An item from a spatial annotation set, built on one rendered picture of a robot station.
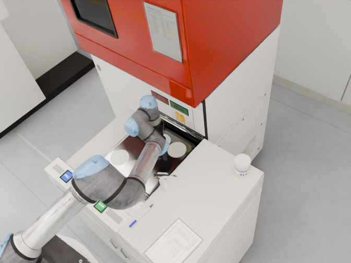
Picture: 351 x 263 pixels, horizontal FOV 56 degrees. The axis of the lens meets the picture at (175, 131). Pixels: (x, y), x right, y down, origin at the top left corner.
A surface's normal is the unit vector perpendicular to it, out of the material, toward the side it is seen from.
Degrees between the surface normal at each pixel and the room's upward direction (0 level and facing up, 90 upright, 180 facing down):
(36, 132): 0
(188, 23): 90
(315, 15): 90
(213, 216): 0
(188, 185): 0
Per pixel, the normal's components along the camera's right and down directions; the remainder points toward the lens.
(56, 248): 0.50, -0.20
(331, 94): -0.64, 0.65
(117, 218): -0.12, -0.62
